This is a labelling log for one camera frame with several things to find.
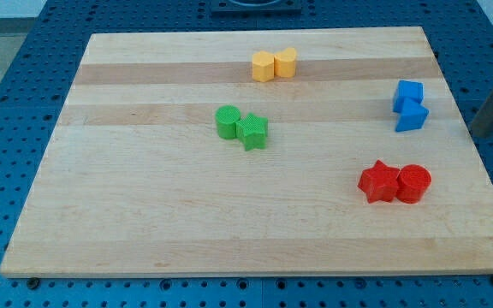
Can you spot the wooden board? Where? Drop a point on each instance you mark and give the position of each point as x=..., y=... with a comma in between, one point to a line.
x=136, y=183

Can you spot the blue cube block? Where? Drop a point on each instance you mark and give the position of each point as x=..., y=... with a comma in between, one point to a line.
x=407, y=89

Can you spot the green star block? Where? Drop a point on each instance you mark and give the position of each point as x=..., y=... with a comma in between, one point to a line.
x=252, y=131

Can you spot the red star block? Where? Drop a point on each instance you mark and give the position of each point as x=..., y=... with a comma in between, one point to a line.
x=379, y=183

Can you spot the green cylinder block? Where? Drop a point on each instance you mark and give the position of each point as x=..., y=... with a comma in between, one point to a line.
x=226, y=118

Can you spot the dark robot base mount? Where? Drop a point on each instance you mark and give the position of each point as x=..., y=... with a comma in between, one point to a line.
x=221, y=7

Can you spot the yellow hexagon block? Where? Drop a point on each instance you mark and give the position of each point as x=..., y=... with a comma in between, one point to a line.
x=263, y=66

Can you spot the yellow heart block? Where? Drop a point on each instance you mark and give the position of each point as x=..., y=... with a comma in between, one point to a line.
x=285, y=62

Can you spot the blue triangle block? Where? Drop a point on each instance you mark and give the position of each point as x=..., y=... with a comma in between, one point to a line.
x=412, y=115

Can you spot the red cylinder block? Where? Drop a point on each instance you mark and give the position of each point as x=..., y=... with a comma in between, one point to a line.
x=413, y=182

